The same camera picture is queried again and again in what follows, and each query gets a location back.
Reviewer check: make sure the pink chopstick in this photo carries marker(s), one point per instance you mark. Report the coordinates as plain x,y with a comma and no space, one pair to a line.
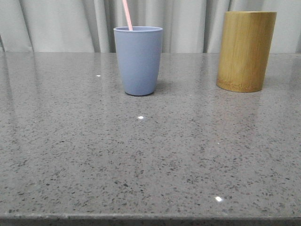
127,15

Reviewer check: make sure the grey-white pleated curtain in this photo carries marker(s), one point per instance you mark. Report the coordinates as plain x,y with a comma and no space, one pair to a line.
190,26

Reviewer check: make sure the blue plastic cup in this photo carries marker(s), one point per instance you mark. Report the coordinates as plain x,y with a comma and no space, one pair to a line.
138,54

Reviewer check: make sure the bamboo cylindrical holder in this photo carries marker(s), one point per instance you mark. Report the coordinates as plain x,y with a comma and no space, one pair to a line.
245,47

